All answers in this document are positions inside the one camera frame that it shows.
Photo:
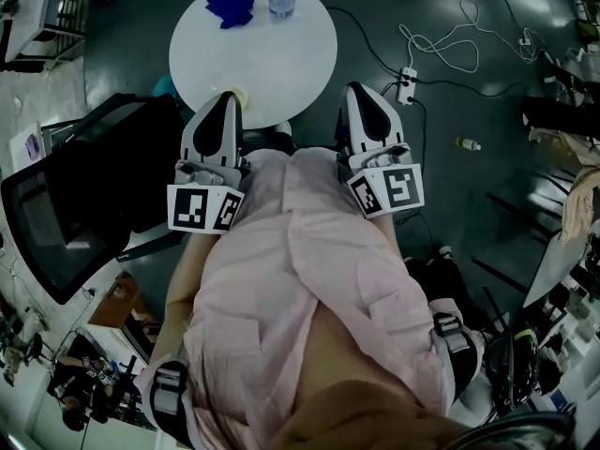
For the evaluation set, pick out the brown wooden cabinet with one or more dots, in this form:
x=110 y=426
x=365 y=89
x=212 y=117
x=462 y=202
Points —
x=117 y=298

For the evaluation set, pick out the person's white shoe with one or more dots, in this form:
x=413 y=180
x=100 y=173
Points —
x=283 y=128

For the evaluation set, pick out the dark headset rim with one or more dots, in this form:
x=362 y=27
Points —
x=515 y=431

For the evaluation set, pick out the yellow plastic cup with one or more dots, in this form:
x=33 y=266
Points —
x=243 y=99

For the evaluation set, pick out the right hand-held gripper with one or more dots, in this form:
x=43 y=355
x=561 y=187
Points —
x=398 y=188

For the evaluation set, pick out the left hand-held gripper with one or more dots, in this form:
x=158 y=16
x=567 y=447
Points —
x=192 y=209

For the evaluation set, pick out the small yellow bottle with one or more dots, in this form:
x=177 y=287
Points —
x=467 y=144

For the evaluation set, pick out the teal bag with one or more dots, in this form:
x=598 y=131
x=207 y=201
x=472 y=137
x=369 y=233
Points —
x=165 y=85

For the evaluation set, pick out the black mesh office chair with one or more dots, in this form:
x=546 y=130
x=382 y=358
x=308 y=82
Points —
x=70 y=204

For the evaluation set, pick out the person's head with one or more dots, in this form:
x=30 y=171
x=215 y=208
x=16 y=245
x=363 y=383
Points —
x=365 y=415

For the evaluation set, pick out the round white table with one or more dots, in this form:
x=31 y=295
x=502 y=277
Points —
x=262 y=64

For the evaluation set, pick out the person's left forearm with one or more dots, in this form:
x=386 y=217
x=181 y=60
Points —
x=185 y=270

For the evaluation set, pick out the white power strip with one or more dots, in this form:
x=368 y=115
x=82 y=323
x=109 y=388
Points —
x=407 y=85

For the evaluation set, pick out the blue cloth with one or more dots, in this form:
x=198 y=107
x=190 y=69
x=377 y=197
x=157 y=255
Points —
x=229 y=7

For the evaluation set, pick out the pink shirt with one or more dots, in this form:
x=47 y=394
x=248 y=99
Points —
x=290 y=270

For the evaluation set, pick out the purple cloth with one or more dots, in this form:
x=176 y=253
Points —
x=34 y=145

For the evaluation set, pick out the black hard-shell backpack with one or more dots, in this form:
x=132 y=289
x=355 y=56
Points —
x=513 y=368

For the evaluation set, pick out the person's right forearm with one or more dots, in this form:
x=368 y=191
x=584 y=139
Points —
x=391 y=235

